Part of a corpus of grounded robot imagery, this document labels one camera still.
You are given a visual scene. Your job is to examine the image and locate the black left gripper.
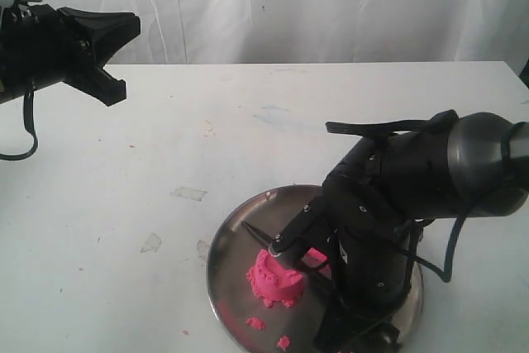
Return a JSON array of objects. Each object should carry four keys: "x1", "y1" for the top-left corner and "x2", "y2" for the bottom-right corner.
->
[{"x1": 1, "y1": 4, "x2": 141, "y2": 106}]

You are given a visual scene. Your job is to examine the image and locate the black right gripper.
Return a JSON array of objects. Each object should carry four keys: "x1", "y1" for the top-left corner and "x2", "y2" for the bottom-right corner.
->
[{"x1": 313, "y1": 227, "x2": 417, "y2": 352}]

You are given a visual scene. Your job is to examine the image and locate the pink sand lump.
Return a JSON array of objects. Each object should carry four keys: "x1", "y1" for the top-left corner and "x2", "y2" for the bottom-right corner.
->
[{"x1": 245, "y1": 249, "x2": 306, "y2": 308}]

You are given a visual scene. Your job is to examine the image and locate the black knife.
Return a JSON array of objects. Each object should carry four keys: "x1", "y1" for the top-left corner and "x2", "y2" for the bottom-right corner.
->
[{"x1": 241, "y1": 220, "x2": 331, "y2": 288}]

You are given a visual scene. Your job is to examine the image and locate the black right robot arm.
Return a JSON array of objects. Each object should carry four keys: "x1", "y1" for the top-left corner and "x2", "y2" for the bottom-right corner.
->
[{"x1": 314, "y1": 111, "x2": 528, "y2": 352}]

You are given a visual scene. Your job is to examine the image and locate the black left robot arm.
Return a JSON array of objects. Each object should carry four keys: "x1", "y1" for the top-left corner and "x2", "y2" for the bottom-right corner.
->
[{"x1": 1, "y1": 4, "x2": 141, "y2": 107}]

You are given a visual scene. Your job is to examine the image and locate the pink sand crumb clump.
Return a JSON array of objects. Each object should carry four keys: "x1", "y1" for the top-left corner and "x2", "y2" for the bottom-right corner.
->
[
  {"x1": 277, "y1": 336, "x2": 291, "y2": 351},
  {"x1": 245, "y1": 317, "x2": 266, "y2": 331}
]

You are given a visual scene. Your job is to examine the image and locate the round steel plate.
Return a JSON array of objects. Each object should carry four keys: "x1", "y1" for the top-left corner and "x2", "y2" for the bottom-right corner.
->
[{"x1": 207, "y1": 185, "x2": 423, "y2": 352}]

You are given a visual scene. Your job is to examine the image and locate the white backdrop curtain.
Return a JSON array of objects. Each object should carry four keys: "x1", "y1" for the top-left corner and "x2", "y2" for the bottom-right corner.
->
[{"x1": 45, "y1": 0, "x2": 528, "y2": 74}]

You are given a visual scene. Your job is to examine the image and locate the clear tape piece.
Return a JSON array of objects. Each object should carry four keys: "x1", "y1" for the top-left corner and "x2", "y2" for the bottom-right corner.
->
[
  {"x1": 140, "y1": 233, "x2": 163, "y2": 254},
  {"x1": 170, "y1": 186, "x2": 207, "y2": 202}
]

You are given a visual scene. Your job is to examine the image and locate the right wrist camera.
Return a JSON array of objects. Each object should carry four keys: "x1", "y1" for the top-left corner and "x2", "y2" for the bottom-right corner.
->
[{"x1": 269, "y1": 196, "x2": 332, "y2": 273}]

